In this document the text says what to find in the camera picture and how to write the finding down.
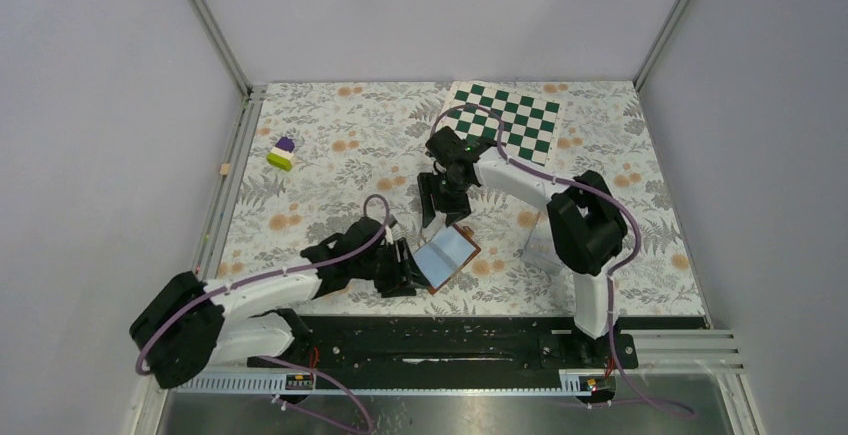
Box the clear plastic card box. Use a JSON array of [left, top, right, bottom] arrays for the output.
[[520, 221, 565, 276]]

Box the white slotted cable duct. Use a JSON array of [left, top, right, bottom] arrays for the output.
[[177, 363, 615, 396]]

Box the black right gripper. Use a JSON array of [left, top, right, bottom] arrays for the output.
[[417, 171, 472, 228]]

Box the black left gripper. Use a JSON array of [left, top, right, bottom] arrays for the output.
[[352, 238, 430, 298]]

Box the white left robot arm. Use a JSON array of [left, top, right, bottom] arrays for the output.
[[129, 217, 430, 388]]

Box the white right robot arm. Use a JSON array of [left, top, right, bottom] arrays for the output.
[[417, 127, 628, 367]]

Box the brown leather card holder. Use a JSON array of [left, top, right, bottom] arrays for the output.
[[412, 225, 481, 294]]

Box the green white checkerboard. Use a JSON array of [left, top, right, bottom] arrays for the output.
[[434, 81, 563, 167]]

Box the purple white green block stack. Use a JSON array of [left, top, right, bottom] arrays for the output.
[[266, 136, 295, 171]]

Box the floral patterned table mat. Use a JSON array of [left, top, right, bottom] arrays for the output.
[[213, 81, 706, 316]]

